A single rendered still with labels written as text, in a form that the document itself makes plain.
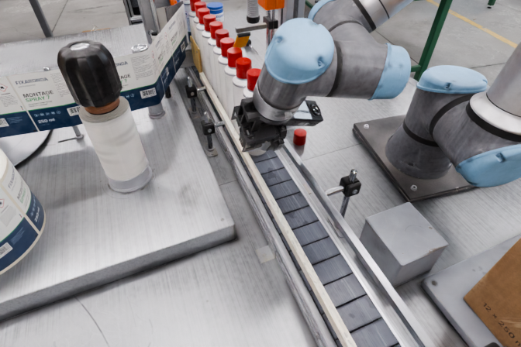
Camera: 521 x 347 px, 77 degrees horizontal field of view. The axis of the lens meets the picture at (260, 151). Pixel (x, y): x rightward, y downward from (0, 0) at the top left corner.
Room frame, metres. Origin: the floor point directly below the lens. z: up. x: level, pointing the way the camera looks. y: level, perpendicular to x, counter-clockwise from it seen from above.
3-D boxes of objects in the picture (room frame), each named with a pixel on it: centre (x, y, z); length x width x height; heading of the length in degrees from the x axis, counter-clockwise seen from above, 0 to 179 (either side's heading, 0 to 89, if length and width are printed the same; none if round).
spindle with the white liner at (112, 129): (0.49, 0.28, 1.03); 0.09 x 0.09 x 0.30
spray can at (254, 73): (0.58, 0.01, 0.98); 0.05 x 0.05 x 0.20
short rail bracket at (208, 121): (0.63, 0.13, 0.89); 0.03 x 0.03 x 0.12; 22
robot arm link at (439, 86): (0.57, -0.38, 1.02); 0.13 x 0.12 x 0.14; 8
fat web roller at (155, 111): (0.72, 0.28, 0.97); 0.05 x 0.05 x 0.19
